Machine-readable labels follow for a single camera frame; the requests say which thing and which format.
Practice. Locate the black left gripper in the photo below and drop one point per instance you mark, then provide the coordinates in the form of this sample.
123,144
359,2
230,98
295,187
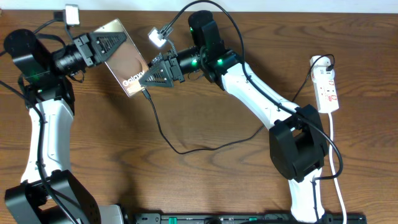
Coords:
94,51

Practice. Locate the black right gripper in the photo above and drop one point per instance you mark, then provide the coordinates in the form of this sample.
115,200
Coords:
171,58

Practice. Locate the bronze Galaxy smartphone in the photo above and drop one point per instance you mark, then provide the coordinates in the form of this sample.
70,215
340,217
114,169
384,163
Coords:
126,62

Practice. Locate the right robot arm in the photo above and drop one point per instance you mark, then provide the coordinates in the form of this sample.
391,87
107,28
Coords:
296,138

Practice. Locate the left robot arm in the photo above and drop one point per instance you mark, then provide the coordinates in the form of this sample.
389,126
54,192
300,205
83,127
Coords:
48,191

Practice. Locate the white power strip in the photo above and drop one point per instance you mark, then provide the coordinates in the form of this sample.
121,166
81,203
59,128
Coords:
323,78

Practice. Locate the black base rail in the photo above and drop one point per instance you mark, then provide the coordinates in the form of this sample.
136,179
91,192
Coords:
156,218

